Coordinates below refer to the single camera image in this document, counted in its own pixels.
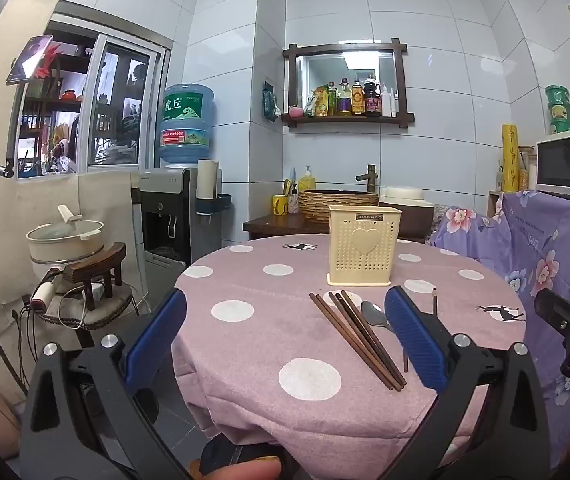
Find dark brown chopstick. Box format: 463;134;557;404
340;289;408;385
328;291;407;387

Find dark sauce bottle red label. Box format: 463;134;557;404
364;75;382;117

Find red white handheld device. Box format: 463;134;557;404
30;280;62;311

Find black silver water dispenser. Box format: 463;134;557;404
139;167;201;306

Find person's left hand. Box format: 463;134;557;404
190;457;282;480

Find brown wooden chopstick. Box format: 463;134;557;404
309;293;397;392
315;293;402;390

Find sliding window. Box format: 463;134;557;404
7;12;173;179

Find black cables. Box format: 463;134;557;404
12;302;68;361

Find blue water jug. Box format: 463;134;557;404
157;83;215;168

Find dark sauce bottle orange label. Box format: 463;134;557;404
351;77;366;116

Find cream plastic utensil holder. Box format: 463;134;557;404
326;204;403;287

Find yellow seasoning packet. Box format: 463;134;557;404
307;85;328;117

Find metal spoon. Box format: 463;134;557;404
361;301;409;374

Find pink polka dot tablecloth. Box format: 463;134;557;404
171;237;528;456

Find dark wooden counter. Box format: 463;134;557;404
242;212;436;241

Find woven wash basin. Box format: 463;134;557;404
297;189;381;223

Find bronze faucet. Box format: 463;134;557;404
356;163;378;193

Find yellow oil bottle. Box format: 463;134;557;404
337;78;353;115

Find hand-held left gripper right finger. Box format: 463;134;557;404
365;285;552;480

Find tall glass jar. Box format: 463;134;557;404
518;146;536;191

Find round cushioned stool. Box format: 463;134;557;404
35;280;138;331

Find cream pot with lid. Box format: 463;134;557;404
26;205;106;263

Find cream round lid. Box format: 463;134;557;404
379;186;436;206

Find purple floral cloth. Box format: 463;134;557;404
430;190;570;471

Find yellow patterned roll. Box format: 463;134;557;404
501;124;521;193

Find mounted smartphone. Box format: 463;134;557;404
6;35;54;85

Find dark teal cup holder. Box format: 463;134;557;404
196;193;232;216

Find dark wooden wall shelf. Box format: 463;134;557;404
282;38;415;132

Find white power adapter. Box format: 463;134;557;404
82;282;106;311

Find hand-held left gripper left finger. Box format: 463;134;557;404
19;287;211;480

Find green hanging bag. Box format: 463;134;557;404
262;80;281;122

